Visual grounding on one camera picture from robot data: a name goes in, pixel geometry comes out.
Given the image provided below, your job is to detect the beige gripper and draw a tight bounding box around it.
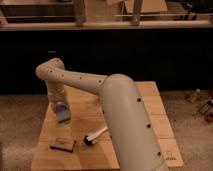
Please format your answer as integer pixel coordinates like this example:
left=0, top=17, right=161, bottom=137
left=48, top=90, right=71, bottom=123

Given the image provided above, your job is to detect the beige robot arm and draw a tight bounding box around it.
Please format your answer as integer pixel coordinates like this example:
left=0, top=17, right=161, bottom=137
left=36, top=58, right=169, bottom=171

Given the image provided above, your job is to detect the brown sponge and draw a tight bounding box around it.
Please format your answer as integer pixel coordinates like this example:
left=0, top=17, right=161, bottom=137
left=49, top=137, right=76, bottom=153

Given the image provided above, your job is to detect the white handled dish brush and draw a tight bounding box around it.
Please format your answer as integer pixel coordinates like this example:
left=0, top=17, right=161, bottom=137
left=84, top=127, right=108, bottom=146

